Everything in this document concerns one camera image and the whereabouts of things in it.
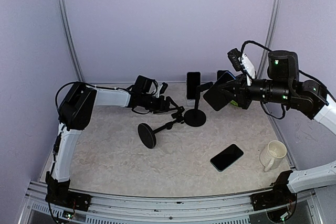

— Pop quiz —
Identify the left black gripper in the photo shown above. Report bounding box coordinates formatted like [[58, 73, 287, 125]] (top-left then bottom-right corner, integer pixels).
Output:
[[141, 93, 179, 113]]

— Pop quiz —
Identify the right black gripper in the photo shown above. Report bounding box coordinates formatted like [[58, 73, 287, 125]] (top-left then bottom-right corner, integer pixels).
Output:
[[219, 71, 293, 109]]

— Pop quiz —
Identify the white folding phone stand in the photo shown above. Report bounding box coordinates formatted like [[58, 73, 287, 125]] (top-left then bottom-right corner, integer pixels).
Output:
[[186, 99, 195, 106]]

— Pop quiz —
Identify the blue phone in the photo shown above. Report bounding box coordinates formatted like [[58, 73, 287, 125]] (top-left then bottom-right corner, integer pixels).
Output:
[[203, 71, 234, 111]]

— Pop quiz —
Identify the black round-base stand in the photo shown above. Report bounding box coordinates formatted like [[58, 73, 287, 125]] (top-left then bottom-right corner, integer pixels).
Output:
[[138, 112, 184, 149], [184, 82, 213, 127]]

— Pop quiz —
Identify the teal phone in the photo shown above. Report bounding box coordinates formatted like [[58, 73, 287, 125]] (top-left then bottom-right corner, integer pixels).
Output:
[[210, 144, 244, 172]]

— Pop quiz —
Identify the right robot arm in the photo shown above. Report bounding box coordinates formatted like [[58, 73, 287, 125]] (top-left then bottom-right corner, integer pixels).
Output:
[[214, 49, 335, 133]]

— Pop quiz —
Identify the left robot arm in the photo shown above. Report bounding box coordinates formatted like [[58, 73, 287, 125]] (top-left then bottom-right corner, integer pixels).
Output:
[[46, 76, 184, 206]]

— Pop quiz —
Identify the green saucer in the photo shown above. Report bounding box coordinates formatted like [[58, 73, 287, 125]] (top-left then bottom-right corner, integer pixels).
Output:
[[230, 100, 238, 106]]

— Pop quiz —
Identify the cream ceramic mug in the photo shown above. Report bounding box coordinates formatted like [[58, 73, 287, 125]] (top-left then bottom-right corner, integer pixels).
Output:
[[259, 141, 287, 172]]

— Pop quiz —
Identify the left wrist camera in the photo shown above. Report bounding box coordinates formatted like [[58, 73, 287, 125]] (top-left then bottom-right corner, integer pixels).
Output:
[[154, 82, 168, 98]]

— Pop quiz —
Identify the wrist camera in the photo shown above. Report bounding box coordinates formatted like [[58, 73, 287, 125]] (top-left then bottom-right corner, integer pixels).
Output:
[[154, 82, 168, 98], [227, 48, 256, 81]]

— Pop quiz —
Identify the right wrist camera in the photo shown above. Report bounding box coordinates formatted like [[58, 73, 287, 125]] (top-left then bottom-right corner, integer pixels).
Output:
[[227, 48, 256, 81]]

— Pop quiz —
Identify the right aluminium frame post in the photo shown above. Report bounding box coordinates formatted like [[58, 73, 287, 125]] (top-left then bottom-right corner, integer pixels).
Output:
[[257, 0, 281, 78]]

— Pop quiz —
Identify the aluminium frame post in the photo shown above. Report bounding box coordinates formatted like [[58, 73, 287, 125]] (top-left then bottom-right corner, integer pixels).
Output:
[[57, 0, 85, 82], [257, 0, 281, 78]]

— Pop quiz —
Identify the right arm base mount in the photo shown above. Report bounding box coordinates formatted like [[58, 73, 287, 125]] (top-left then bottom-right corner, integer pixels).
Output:
[[250, 170, 297, 211]]

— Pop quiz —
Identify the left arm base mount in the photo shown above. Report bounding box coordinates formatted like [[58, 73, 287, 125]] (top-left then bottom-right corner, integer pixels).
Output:
[[45, 178, 92, 212]]

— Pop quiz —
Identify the left aluminium frame post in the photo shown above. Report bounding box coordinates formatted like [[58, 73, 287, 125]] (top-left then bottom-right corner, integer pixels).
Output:
[[57, 0, 85, 82]]

